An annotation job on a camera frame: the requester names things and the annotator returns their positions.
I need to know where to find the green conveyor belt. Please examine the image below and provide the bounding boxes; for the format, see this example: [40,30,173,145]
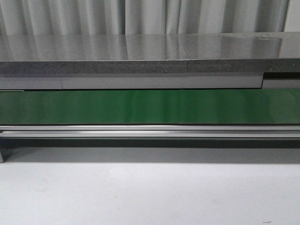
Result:
[0,89,300,125]

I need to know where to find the grey rear conveyor guard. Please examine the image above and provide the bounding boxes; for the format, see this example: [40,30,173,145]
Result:
[0,72,300,90]

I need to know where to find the grey conveyor support leg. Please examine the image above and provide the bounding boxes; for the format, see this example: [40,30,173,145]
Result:
[0,139,14,163]

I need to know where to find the grey pleated curtain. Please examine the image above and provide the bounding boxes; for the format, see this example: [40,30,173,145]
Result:
[0,0,289,35]

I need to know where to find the aluminium front conveyor rail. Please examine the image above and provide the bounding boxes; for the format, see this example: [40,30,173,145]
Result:
[0,125,300,139]

